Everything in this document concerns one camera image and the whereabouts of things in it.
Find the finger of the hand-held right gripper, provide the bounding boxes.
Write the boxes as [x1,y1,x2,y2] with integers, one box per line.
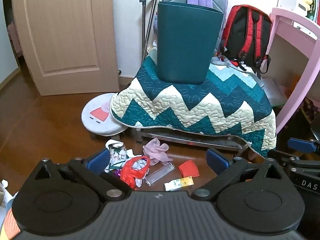
[268,150,304,167]
[287,137,320,153]

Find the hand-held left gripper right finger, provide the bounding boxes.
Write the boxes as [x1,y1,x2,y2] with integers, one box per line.
[191,149,287,201]

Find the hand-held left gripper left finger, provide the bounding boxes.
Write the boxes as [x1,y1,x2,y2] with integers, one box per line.
[34,149,131,202]

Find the white festive printed paper bag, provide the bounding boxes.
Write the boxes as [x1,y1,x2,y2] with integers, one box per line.
[104,139,136,173]

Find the orange foam fruit net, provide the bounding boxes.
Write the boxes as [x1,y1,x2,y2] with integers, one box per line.
[178,160,201,178]

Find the clear ribbed plastic tray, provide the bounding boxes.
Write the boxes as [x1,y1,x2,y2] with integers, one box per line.
[144,162,176,186]

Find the teal plastic waste bin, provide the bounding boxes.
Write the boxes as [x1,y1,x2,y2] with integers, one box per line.
[157,1,224,85]

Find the red plastic bag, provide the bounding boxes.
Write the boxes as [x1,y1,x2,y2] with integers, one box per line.
[120,155,151,190]

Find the round white pig stool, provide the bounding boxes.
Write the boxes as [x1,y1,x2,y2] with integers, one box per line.
[81,93,128,137]

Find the white yellow tube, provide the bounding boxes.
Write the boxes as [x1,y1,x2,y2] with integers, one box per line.
[163,177,194,191]

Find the lilac cloth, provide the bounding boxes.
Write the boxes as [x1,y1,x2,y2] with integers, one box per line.
[142,138,174,167]

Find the orange item on shelf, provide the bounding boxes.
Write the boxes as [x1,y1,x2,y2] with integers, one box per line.
[287,73,303,93]

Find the teal cream zigzag quilt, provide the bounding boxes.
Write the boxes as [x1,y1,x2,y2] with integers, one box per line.
[110,48,277,159]

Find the white crumpled tissue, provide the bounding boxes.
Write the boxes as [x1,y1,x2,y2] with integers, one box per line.
[0,179,11,196]

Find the orange striped cloth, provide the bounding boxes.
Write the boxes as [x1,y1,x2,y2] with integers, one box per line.
[0,208,21,240]

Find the pink desk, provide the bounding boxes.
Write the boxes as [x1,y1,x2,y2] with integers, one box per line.
[264,7,320,136]

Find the red black backpack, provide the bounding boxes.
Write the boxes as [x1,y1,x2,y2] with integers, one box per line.
[219,4,274,75]

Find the light wooden door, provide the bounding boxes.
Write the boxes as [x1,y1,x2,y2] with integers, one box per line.
[11,0,121,97]

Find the white small device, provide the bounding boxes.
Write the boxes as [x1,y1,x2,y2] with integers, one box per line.
[292,2,308,16]

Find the green book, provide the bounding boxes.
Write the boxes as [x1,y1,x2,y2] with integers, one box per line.
[303,0,320,23]

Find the grey metal pole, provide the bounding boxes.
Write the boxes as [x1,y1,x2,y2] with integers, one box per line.
[142,0,161,62]

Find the black metal trolley handle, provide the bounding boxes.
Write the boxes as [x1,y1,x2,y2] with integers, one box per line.
[139,0,155,56]

